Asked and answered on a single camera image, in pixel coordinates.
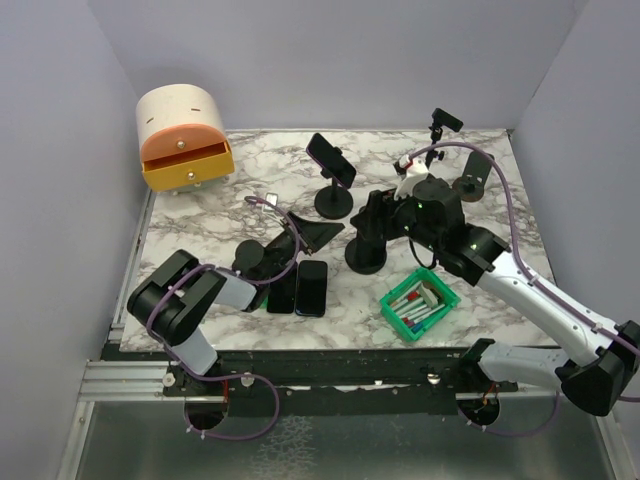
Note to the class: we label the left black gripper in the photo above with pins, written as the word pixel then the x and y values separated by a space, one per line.
pixel 312 235

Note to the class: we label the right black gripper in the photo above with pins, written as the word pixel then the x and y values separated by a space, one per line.
pixel 380 204

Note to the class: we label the black phone stand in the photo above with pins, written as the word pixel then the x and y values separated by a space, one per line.
pixel 333 202
pixel 441 120
pixel 365 257

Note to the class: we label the black phone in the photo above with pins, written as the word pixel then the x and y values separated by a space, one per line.
pixel 311 288

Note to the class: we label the grey silver phone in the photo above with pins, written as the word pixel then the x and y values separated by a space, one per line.
pixel 281 299

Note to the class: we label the wood base phone stand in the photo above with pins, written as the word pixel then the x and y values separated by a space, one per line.
pixel 470 186

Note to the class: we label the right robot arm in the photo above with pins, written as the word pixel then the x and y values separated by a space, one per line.
pixel 596 358

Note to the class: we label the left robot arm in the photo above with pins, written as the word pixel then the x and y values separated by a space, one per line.
pixel 173 300

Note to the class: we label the white eraser in bin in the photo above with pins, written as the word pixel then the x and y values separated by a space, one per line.
pixel 428 295

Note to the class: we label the markers in bin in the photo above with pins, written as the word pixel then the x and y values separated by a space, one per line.
pixel 411 309

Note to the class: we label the green plastic bin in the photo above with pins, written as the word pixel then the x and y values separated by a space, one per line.
pixel 451 300

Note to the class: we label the orange drawer box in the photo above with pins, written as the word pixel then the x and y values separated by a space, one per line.
pixel 183 145

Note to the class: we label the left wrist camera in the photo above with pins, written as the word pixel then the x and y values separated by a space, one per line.
pixel 270 201

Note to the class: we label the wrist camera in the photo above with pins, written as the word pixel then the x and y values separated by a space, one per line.
pixel 411 171
pixel 270 201

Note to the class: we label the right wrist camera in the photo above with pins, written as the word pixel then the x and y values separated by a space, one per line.
pixel 411 171

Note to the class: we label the black table front rail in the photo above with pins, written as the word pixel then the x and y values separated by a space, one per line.
pixel 435 381

